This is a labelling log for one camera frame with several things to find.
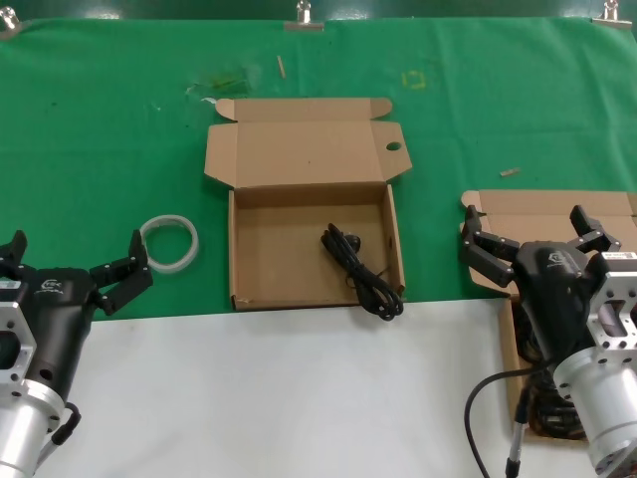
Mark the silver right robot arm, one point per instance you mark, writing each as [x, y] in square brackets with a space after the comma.
[607, 398]

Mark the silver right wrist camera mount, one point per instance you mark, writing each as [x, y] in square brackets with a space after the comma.
[617, 279]

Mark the small wood chip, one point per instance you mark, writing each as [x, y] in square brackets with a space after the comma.
[510, 171]

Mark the torn clear plastic scrap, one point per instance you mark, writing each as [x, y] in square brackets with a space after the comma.
[226, 79]

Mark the clear tape roll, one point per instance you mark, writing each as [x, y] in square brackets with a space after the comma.
[171, 267]

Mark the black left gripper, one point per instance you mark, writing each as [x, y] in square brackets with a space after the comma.
[60, 318]

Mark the silver binder clip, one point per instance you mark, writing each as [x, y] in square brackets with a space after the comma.
[303, 25]
[7, 22]
[614, 22]

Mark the thin wooden stick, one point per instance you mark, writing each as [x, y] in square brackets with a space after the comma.
[281, 66]

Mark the open cardboard box with hole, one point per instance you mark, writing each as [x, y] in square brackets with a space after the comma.
[298, 149]

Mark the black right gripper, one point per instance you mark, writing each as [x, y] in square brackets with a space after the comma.
[557, 294]

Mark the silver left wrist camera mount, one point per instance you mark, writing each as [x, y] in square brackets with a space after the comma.
[12, 318]

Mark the green table cloth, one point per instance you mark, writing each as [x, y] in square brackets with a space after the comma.
[74, 149]

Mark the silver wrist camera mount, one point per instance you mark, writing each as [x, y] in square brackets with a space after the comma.
[12, 318]
[617, 279]

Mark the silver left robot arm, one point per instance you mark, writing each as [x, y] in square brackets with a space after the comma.
[20, 433]

